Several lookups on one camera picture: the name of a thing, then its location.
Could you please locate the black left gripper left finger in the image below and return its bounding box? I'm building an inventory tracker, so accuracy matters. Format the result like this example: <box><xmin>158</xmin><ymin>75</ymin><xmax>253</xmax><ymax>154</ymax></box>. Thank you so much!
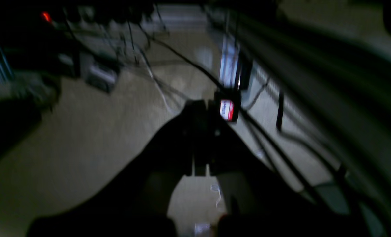
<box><xmin>28</xmin><ymin>100</ymin><xmax>207</xmax><ymax>237</ymax></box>

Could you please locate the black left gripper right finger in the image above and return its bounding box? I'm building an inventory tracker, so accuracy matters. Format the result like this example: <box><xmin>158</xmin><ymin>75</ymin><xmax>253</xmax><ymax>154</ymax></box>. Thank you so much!
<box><xmin>207</xmin><ymin>109</ymin><xmax>360</xmax><ymax>237</ymax></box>

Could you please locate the black cable on floor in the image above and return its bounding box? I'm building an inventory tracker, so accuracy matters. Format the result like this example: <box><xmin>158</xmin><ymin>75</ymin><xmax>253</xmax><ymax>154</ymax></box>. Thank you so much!
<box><xmin>129</xmin><ymin>26</ymin><xmax>321</xmax><ymax>201</ymax></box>

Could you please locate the black device with lit screen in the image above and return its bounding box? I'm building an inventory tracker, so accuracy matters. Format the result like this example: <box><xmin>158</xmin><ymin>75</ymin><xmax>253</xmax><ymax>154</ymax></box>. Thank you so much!
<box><xmin>214</xmin><ymin>90</ymin><xmax>241</xmax><ymax>123</ymax></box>

